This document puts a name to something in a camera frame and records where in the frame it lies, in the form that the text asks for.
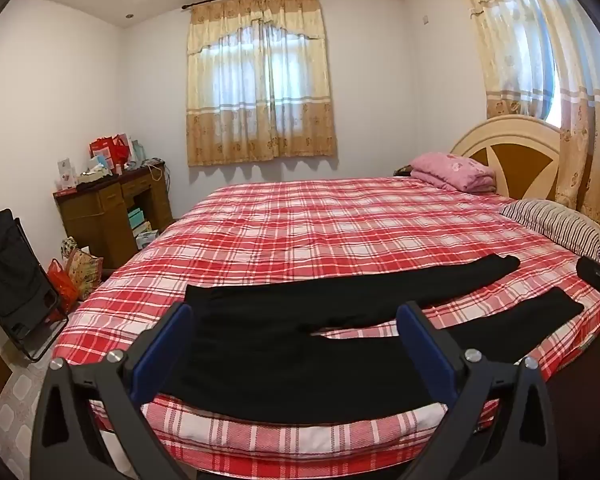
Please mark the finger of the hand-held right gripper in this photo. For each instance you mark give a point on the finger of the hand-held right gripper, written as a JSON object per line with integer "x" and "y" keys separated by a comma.
{"x": 599, "y": 276}

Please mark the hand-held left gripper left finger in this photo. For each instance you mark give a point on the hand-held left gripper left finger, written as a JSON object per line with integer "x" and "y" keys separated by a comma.
{"x": 162, "y": 340}

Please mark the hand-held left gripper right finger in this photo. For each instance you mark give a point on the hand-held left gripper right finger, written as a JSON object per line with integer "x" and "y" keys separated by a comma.
{"x": 425, "y": 345}

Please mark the black pants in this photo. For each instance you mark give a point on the black pants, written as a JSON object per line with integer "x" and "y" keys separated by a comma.
{"x": 280, "y": 340}

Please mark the striped pillow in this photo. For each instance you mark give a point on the striped pillow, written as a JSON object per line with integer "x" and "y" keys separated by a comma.
{"x": 560, "y": 225}

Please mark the patterned shopping bag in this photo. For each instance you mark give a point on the patterned shopping bag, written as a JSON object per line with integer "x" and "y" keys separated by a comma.
{"x": 85, "y": 270}

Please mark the red plastic bag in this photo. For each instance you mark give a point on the red plastic bag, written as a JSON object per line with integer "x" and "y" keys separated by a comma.
{"x": 62, "y": 285}

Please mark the teal box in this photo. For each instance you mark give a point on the teal box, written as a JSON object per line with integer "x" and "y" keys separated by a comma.
{"x": 135, "y": 217}

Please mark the cream and brown headboard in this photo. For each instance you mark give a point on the cream and brown headboard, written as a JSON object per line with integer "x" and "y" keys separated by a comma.
{"x": 525, "y": 160}

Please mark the brown wooden desk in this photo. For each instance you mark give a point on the brown wooden desk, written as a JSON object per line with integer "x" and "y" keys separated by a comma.
{"x": 95, "y": 215}

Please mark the black folding chair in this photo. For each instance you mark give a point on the black folding chair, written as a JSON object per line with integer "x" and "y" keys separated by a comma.
{"x": 15, "y": 275}

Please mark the bed with red plaid sheet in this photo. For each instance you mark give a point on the bed with red plaid sheet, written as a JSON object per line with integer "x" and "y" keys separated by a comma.
{"x": 305, "y": 225}

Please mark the pink folded blanket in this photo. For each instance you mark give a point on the pink folded blanket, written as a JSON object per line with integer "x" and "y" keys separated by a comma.
{"x": 455, "y": 170}

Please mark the pale teal paper bag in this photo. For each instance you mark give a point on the pale teal paper bag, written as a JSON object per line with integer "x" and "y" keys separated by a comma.
{"x": 138, "y": 151}

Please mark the white printed card box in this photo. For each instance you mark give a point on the white printed card box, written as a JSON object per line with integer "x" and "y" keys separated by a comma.
{"x": 66, "y": 175}

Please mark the red gift bag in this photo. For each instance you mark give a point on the red gift bag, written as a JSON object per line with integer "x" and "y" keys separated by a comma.
{"x": 107, "y": 149}

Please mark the long beige floral curtain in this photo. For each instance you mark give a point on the long beige floral curtain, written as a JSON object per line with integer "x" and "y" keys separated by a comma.
{"x": 510, "y": 70}

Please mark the beige floral window curtain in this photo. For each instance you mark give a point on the beige floral window curtain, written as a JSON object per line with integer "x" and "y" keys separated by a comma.
{"x": 260, "y": 130}

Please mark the black curtain rod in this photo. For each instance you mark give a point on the black curtain rod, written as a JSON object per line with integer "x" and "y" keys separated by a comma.
{"x": 215, "y": 1}

